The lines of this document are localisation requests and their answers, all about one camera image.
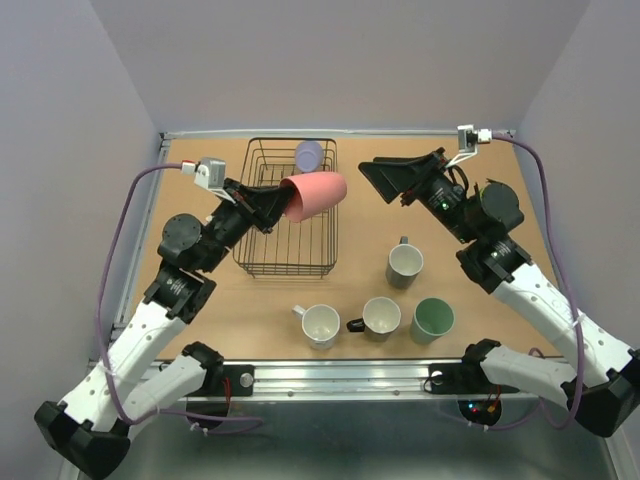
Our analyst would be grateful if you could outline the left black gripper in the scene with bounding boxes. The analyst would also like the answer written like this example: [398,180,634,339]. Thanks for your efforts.
[199,178,297,273]

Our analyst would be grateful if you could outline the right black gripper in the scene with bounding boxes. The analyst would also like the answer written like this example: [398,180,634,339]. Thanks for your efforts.
[359,146,479,244]

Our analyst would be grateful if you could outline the pink plastic cup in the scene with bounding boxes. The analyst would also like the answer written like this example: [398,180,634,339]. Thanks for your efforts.
[280,171,347,223]

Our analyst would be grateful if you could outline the black wire dish rack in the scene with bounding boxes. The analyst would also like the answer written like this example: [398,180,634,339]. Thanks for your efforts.
[233,137,338,278]

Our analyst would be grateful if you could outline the purple plastic cup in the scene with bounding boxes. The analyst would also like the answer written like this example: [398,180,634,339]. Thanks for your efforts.
[294,141,324,173]

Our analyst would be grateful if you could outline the grey ceramic mug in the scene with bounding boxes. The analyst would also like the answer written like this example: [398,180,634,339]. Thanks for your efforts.
[385,236,424,290]

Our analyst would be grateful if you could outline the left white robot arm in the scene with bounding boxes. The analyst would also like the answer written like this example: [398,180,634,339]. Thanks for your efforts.
[34,179,295,479]

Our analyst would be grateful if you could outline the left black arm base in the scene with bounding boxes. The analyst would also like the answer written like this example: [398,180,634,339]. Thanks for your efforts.
[186,364,255,417]

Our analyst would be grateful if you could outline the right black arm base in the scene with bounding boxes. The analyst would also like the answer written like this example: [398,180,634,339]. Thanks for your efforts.
[422,362,519,427]

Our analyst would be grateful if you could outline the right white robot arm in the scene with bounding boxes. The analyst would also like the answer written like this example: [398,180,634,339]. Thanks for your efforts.
[358,149,639,438]

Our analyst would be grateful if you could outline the white ceramic mug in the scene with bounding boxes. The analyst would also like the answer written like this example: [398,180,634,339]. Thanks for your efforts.
[292,304,341,350]

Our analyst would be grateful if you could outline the green plastic cup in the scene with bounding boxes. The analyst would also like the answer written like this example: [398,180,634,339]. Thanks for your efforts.
[410,297,455,345]

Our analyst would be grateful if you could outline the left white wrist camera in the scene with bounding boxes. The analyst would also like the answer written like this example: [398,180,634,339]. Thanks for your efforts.
[181,157,226,196]

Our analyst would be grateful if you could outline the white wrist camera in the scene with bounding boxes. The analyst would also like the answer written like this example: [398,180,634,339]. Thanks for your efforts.
[181,157,226,196]
[446,124,493,168]

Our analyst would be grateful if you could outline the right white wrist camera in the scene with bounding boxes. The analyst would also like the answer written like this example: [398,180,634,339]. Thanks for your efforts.
[446,124,493,168]

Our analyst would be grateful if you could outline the black handled ceramic mug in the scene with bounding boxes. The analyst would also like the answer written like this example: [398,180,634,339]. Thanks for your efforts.
[346,297,402,342]

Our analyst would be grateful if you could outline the aluminium mounting rail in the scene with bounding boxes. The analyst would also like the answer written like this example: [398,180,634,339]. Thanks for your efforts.
[79,355,614,404]

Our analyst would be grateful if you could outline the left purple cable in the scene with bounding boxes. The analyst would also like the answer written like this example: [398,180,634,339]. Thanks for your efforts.
[93,162,265,436]

